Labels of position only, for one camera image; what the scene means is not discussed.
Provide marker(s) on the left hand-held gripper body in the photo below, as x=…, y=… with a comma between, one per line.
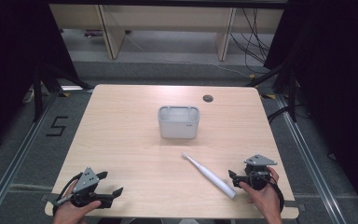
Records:
x=86, y=182

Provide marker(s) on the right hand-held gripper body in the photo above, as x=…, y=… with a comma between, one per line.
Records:
x=258, y=174

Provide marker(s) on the white electric toothbrush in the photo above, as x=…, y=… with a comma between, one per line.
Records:
x=213, y=177

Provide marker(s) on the grey plastic holder box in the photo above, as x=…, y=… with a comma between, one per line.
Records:
x=178, y=130

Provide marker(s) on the person's right hand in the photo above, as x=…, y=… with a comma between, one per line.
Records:
x=267, y=200

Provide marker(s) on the person's left hand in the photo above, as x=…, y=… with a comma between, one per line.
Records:
x=70, y=213

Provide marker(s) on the dark round table grommet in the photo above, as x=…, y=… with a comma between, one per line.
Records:
x=208, y=98

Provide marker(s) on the black metal stand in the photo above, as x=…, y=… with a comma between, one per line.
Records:
x=292, y=93
x=38, y=93

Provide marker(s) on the dark curtain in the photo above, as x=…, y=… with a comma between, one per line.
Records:
x=12, y=62
x=338, y=77

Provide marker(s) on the metal floor rail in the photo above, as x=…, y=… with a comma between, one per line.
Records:
x=15, y=161
x=310, y=161

